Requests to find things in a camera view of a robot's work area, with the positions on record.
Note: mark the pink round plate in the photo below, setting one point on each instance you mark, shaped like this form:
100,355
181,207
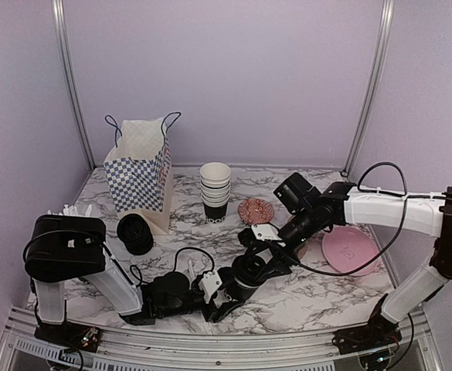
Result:
347,248

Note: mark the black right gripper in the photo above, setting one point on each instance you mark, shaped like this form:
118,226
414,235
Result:
276,263

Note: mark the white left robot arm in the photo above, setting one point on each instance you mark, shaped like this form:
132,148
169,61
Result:
67,247

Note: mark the bundle of white straws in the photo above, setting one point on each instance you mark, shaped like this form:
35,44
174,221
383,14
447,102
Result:
72,210

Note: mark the aluminium frame post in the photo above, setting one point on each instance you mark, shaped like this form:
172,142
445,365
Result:
375,76
62,39

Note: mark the left aluminium frame post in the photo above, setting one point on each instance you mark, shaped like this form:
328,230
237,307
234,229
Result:
62,39

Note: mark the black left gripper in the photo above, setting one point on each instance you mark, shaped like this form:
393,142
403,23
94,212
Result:
221,312

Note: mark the right aluminium frame post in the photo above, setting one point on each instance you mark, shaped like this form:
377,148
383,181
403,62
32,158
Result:
375,76

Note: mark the stack of black lids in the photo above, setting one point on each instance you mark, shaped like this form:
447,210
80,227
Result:
135,234

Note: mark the brown cardboard cup carrier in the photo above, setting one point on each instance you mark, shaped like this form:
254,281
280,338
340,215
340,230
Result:
301,231

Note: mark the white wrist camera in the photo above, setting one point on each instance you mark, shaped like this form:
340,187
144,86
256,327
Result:
265,232
210,284

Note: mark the checkered paper takeout bag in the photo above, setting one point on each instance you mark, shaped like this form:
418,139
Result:
139,170

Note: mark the black plastic cup lid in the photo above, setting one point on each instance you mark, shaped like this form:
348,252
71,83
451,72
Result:
247,270

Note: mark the stack of paper cups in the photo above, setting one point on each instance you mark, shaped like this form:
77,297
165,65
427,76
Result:
215,180

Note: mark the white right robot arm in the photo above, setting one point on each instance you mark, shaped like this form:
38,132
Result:
414,228

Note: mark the black paper coffee cup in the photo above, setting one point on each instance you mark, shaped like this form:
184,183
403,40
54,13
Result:
238,291

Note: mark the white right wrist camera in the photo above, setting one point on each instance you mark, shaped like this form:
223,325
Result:
265,232

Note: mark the red patterned ceramic bowl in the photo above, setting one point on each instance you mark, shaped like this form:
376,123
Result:
255,211

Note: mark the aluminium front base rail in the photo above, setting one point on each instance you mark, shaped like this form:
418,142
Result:
139,349

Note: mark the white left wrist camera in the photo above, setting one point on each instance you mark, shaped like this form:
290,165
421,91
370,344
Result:
210,284

